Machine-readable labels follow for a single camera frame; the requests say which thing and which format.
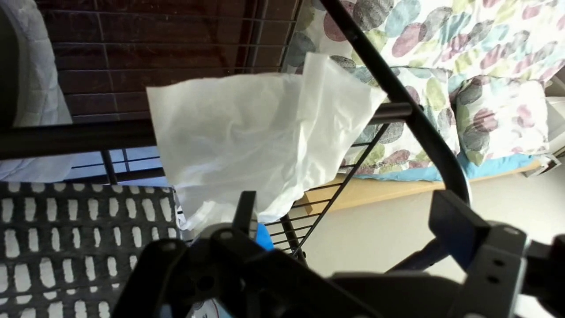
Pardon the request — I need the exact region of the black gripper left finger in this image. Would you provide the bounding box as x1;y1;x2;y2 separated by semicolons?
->
112;190;269;318

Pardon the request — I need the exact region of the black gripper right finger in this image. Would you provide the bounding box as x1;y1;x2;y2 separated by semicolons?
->
426;188;530;318

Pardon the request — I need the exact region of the white cloth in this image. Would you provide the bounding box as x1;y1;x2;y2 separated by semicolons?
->
145;52;389;239

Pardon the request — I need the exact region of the floral pillow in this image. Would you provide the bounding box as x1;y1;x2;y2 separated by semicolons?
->
451;75;553;169

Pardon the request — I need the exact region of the dark wooden dresser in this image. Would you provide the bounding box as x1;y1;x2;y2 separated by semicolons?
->
34;0;310;128

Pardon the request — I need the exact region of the floral patterned fabric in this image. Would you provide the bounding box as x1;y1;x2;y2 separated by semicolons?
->
281;0;565;186

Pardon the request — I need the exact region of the light wooden bed frame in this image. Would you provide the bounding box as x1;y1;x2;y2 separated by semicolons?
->
292;160;546;220

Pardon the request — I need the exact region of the black metal wire rack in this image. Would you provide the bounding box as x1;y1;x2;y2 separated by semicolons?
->
0;0;474;275

